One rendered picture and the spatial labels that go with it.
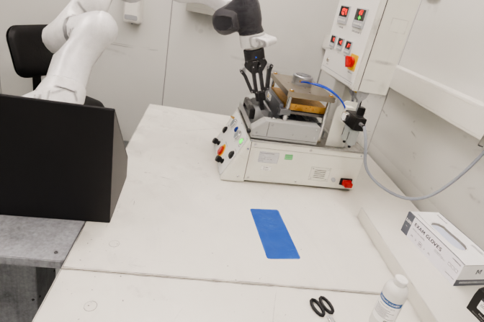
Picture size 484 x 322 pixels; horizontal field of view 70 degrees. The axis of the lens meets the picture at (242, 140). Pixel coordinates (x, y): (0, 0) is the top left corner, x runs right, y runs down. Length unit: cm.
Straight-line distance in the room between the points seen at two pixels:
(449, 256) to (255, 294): 54
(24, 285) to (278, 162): 92
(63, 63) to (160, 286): 67
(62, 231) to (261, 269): 53
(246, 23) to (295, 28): 153
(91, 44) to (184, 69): 166
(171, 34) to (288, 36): 87
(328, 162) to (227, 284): 65
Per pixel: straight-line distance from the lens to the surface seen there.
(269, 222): 113
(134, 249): 97
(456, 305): 108
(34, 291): 138
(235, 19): 126
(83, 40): 116
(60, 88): 109
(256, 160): 127
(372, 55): 128
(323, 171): 137
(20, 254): 99
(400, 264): 111
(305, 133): 127
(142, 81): 283
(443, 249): 114
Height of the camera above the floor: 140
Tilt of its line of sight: 23 degrees down
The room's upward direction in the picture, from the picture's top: 11 degrees clockwise
